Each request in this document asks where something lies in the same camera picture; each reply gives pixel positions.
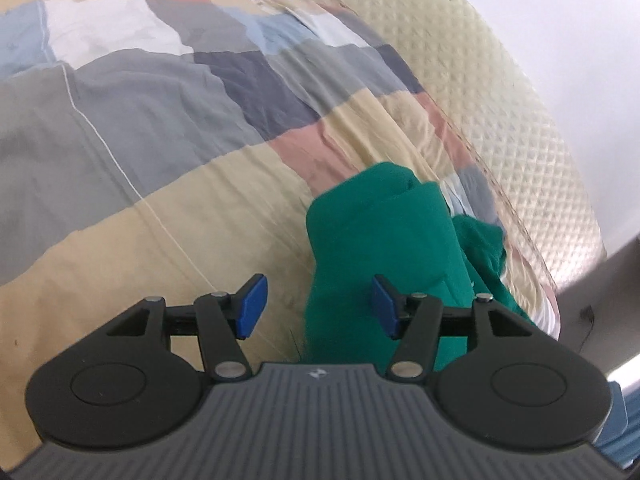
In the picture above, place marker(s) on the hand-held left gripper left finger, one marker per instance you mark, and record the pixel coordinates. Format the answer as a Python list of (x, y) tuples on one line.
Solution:
[(252, 305)]

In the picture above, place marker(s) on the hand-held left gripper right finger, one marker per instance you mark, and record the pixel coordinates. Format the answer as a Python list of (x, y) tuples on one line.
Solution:
[(385, 305)]

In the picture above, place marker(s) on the green hoodie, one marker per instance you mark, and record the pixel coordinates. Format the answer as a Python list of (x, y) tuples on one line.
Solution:
[(380, 230)]

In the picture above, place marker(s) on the patchwork duvet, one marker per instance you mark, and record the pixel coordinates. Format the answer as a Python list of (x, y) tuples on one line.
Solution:
[(150, 110)]

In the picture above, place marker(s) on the grey bedside cabinet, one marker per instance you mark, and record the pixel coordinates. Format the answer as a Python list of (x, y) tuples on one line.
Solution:
[(615, 300)]

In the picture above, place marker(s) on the cream quilted headboard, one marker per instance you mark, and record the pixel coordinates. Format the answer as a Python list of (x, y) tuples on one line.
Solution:
[(500, 85)]

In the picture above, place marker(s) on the blue chair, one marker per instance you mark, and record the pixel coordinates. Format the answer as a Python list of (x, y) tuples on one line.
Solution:
[(625, 425)]

